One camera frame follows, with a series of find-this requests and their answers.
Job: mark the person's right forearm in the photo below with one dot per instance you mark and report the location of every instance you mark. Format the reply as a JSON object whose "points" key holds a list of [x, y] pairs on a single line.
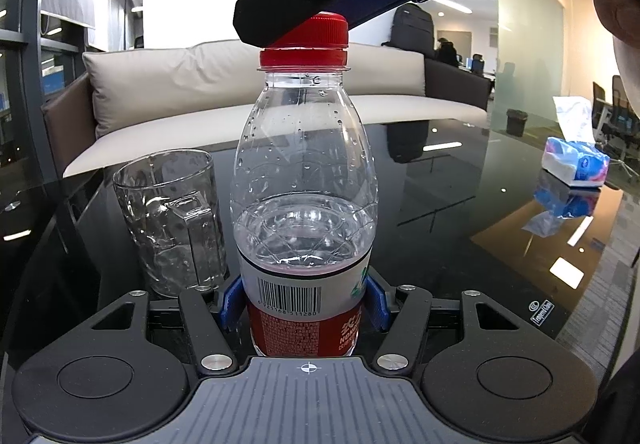
{"points": [[629, 79]]}

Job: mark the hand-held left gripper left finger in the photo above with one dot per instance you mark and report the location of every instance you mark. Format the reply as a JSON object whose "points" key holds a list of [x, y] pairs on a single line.
{"points": [[231, 306]]}

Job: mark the black trash bin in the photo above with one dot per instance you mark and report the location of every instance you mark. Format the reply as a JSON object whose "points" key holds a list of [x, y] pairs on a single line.
{"points": [[517, 121]]}

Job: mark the black office chair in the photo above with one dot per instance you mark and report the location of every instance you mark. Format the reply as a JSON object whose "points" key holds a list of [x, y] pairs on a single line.
{"points": [[601, 111], [627, 116]]}

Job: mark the clear plastic water bottle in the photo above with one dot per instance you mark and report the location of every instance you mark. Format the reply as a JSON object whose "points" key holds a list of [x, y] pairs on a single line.
{"points": [[300, 149]]}

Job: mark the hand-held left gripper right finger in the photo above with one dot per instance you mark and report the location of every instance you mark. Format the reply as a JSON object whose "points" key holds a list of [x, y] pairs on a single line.
{"points": [[376, 306]]}

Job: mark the black backpack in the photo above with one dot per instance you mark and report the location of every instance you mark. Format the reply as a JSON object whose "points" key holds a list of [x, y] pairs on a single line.
{"points": [[412, 26]]}

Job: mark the soft tissue pack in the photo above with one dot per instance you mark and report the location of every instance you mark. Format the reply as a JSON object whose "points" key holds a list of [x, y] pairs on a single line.
{"points": [[575, 159]]}

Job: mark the person's right hand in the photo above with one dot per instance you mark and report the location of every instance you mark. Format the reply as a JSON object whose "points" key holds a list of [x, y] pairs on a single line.
{"points": [[620, 4]]}

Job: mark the beige cushioned sofa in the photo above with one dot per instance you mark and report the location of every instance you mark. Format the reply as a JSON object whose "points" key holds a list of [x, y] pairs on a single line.
{"points": [[200, 84]]}

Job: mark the red bottle cap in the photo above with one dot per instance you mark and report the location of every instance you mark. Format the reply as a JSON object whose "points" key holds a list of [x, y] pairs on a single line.
{"points": [[305, 41]]}

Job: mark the clear glass mug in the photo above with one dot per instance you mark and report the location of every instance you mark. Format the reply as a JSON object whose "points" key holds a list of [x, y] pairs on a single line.
{"points": [[165, 224]]}

